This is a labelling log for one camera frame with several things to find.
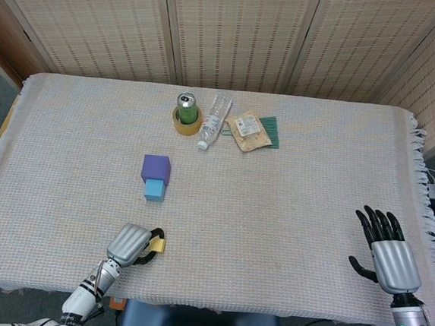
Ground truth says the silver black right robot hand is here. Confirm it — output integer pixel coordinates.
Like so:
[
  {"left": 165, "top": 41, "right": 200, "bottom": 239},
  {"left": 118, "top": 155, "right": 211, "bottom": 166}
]
[{"left": 345, "top": 204, "right": 429, "bottom": 297}]

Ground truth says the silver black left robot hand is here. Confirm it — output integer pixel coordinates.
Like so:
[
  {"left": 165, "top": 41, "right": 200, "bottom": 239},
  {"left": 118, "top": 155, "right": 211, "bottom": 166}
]
[{"left": 104, "top": 220, "right": 167, "bottom": 273}]

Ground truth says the small yellow foam cube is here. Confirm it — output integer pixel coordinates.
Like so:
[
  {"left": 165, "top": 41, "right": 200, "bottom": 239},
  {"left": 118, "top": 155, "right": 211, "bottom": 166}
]
[{"left": 148, "top": 236, "right": 167, "bottom": 254}]

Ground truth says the medium blue foam cube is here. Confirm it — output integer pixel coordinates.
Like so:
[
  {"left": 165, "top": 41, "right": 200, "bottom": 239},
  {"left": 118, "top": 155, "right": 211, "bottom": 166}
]
[{"left": 143, "top": 178, "right": 167, "bottom": 204}]

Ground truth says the small orange object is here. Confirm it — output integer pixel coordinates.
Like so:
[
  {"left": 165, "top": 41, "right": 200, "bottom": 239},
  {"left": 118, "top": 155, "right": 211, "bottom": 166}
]
[{"left": 109, "top": 296, "right": 127, "bottom": 312}]

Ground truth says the large purple foam cube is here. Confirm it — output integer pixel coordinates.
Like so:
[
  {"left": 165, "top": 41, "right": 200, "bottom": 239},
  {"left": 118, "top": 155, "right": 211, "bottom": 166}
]
[{"left": 140, "top": 154, "right": 172, "bottom": 187}]

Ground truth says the yellow tape roll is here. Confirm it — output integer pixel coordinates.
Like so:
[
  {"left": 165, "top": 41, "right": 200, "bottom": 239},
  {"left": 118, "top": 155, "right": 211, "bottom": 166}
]
[{"left": 170, "top": 103, "right": 205, "bottom": 138}]

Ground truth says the woven beige tablecloth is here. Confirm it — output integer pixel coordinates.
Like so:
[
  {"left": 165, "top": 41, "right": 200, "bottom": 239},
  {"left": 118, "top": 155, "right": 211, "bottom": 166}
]
[{"left": 0, "top": 68, "right": 435, "bottom": 326}]

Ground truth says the green drink can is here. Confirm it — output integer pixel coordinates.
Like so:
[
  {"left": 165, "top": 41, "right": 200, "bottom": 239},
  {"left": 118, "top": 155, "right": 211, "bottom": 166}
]
[{"left": 175, "top": 92, "right": 203, "bottom": 126}]

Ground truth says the clear plastic water bottle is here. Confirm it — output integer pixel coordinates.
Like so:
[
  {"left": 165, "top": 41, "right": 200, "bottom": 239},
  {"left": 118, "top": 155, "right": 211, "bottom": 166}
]
[{"left": 197, "top": 90, "right": 234, "bottom": 153}]

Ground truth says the beige snack packet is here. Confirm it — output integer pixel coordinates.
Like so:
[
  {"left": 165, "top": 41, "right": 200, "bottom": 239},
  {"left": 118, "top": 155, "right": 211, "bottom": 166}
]
[{"left": 222, "top": 107, "right": 276, "bottom": 156}]

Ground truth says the green packet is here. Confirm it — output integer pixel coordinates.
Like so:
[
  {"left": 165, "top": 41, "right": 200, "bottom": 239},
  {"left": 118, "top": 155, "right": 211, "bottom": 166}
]
[{"left": 219, "top": 112, "right": 283, "bottom": 150}]

